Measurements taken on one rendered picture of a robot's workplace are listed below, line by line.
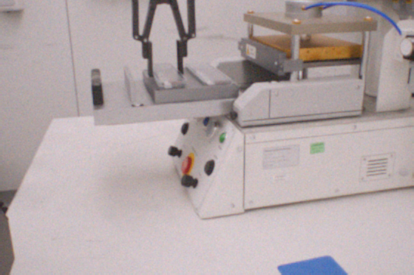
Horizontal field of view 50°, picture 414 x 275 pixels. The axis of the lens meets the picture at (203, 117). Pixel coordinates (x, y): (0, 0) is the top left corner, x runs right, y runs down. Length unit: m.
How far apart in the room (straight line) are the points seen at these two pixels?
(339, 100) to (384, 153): 0.16
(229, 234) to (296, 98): 0.28
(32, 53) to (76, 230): 1.60
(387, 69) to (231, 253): 0.46
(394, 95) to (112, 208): 0.61
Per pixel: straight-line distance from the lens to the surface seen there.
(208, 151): 0.91
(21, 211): 0.98
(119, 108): 0.81
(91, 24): 2.32
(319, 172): 0.91
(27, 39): 2.37
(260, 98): 0.81
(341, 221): 0.89
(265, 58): 0.92
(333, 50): 0.92
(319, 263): 0.77
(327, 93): 0.86
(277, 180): 0.87
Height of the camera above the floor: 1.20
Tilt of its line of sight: 18 degrees down
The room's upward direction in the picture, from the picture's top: 1 degrees counter-clockwise
